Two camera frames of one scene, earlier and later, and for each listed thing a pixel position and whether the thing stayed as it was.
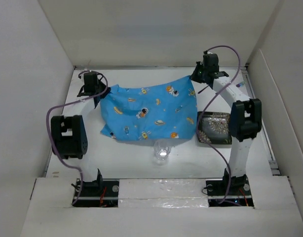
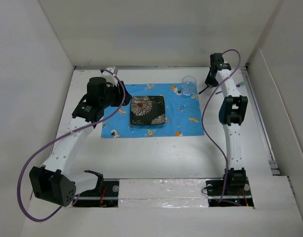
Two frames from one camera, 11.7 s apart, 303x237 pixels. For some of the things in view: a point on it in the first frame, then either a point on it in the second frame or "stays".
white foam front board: x=163 y=193 stays
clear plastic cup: x=162 y=147 to x=188 y=85
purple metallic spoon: x=203 y=89 stays
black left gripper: x=103 y=94 to x=117 y=88
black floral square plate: x=215 y=127 to x=147 y=110
